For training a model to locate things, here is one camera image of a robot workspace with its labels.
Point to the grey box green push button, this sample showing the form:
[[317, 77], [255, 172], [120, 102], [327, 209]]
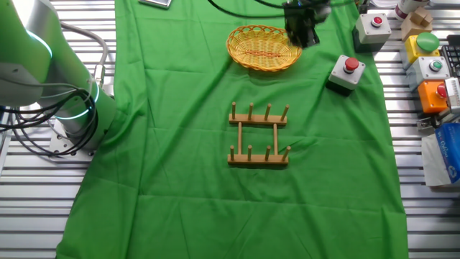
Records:
[[426, 72]]

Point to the silver depth camera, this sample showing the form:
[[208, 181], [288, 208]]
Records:
[[453, 95]]

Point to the yellow woven plastic basket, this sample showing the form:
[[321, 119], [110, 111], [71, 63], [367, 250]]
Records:
[[264, 50]]

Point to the orange box red push button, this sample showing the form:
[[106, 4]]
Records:
[[429, 97]]

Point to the silver kitchen scale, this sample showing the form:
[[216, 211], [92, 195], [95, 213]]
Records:
[[156, 3]]

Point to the yellow box green mushroom button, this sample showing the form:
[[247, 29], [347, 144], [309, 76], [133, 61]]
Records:
[[418, 48]]

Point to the grey box red push button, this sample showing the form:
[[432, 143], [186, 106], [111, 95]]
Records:
[[345, 75], [373, 32]]

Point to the green cloth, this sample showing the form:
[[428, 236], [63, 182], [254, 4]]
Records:
[[179, 144]]

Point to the black keyboard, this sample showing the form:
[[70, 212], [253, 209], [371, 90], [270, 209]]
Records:
[[452, 57]]

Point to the wooden dish rack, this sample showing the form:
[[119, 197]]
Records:
[[257, 119]]

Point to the metal clamp bracket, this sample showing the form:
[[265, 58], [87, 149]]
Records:
[[429, 120]]

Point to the silver green robot arm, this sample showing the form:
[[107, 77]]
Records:
[[21, 54]]

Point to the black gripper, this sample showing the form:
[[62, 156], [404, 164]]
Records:
[[302, 11]]

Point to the blue tissue pack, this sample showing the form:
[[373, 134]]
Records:
[[445, 154]]

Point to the white red cup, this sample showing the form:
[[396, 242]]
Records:
[[408, 7]]

